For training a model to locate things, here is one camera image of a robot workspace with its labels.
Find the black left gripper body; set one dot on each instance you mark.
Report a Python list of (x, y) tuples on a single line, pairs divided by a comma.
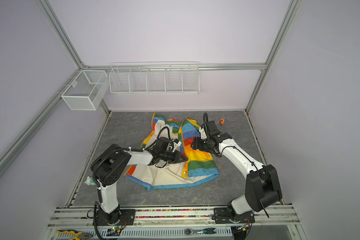
[(172, 157)]

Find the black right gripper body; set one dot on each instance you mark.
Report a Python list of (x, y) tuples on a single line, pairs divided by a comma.
[(202, 144)]

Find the multicolour patchwork jacket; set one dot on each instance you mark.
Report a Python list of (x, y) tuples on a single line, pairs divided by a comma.
[(200, 167)]

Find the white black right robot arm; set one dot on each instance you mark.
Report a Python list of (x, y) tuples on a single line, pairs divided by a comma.
[(262, 185)]

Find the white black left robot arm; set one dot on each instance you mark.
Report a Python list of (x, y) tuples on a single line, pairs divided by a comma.
[(109, 166)]

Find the white teal small toy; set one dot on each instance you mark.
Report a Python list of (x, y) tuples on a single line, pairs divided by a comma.
[(89, 181)]

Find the green circuit board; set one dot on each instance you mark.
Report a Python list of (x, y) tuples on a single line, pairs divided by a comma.
[(113, 232)]

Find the small white mesh basket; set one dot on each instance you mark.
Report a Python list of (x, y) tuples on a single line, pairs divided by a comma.
[(87, 90)]

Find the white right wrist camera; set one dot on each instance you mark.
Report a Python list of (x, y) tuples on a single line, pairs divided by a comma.
[(203, 131)]

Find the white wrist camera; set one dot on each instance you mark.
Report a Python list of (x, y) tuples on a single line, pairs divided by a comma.
[(203, 131), (176, 144)]

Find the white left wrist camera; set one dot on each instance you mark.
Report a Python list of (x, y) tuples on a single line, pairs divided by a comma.
[(176, 144)]

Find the green handled ratchet wrench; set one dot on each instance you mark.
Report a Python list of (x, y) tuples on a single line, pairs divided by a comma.
[(206, 231)]

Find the long white wire basket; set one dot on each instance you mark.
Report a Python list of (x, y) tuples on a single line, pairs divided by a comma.
[(155, 78)]

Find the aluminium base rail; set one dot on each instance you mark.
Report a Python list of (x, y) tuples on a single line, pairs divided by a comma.
[(156, 223)]

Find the yellow handled pliers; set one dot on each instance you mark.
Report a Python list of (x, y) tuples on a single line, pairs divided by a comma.
[(77, 234)]

